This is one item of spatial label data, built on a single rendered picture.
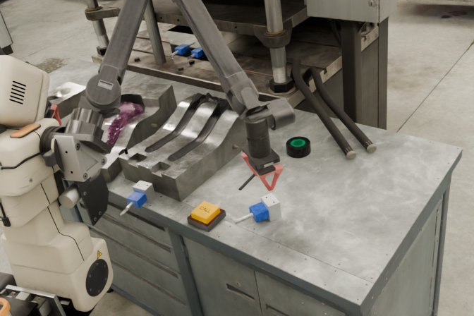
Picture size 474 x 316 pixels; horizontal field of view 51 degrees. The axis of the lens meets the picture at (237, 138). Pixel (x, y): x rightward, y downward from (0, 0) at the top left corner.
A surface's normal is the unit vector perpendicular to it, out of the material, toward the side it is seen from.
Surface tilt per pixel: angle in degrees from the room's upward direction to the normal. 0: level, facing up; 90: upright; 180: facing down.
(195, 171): 90
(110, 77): 47
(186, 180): 90
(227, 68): 39
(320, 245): 0
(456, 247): 0
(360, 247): 0
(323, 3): 90
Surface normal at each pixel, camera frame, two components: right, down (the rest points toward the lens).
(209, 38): 0.18, -0.25
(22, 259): -0.33, 0.42
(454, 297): -0.13, -0.84
